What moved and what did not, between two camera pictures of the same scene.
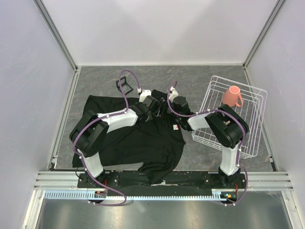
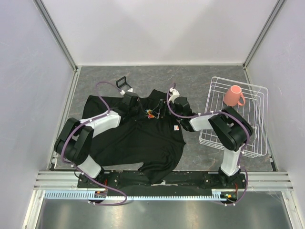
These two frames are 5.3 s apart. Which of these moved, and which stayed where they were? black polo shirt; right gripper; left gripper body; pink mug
Moved: left gripper body
Stayed: black polo shirt; pink mug; right gripper
